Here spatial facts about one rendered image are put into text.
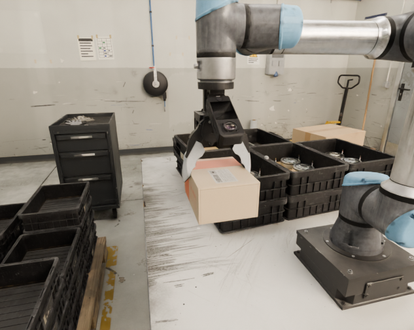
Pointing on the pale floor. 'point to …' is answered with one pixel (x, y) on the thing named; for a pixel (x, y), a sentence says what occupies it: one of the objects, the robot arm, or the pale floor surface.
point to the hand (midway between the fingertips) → (218, 180)
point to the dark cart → (89, 157)
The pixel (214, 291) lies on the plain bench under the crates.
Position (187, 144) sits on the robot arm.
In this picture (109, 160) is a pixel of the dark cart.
